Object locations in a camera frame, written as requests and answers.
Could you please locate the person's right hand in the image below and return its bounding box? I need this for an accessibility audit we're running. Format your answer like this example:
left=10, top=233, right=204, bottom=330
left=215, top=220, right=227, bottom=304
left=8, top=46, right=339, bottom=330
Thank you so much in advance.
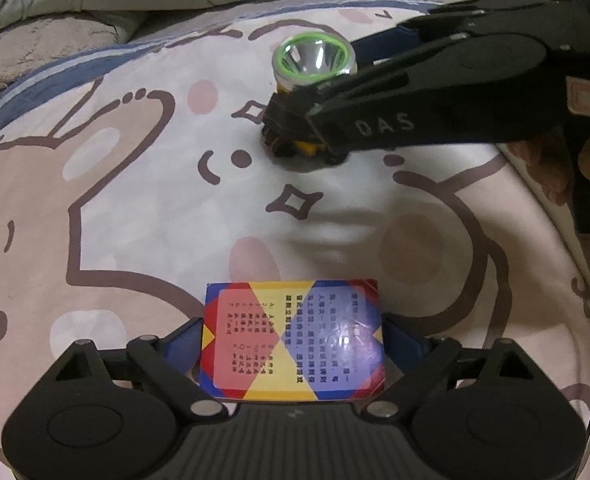
left=506, top=124, right=590, bottom=207

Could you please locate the bear printed blanket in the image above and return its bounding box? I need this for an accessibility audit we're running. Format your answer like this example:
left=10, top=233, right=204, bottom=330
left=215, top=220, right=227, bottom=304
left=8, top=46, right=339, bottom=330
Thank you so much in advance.
left=0, top=0, right=590, bottom=480

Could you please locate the yellow black headlamp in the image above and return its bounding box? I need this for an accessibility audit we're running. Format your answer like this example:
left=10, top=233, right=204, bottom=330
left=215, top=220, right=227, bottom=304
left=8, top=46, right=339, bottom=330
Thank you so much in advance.
left=262, top=31, right=359, bottom=162

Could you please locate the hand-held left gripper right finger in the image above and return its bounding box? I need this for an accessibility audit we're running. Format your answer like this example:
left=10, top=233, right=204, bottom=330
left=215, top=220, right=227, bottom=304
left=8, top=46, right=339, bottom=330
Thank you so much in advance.
left=362, top=312, right=542, bottom=422

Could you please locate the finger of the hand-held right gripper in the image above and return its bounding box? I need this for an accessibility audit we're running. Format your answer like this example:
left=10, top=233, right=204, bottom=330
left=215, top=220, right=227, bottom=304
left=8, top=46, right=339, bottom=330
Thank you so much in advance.
left=350, top=0, right=550, bottom=58
left=266, top=34, right=468, bottom=136

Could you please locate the colourful card box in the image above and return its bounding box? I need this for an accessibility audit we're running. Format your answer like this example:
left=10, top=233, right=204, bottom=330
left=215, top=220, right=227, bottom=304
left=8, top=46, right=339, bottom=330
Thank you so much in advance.
left=200, top=278, right=387, bottom=403

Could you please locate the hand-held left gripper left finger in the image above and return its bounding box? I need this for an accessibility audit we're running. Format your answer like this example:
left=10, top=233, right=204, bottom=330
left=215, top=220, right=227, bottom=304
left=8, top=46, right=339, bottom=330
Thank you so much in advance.
left=50, top=316, right=229, bottom=424

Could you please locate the beige fuzzy pillow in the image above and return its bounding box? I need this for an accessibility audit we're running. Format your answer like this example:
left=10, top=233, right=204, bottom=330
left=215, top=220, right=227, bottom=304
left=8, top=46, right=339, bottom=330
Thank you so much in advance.
left=0, top=12, right=149, bottom=97

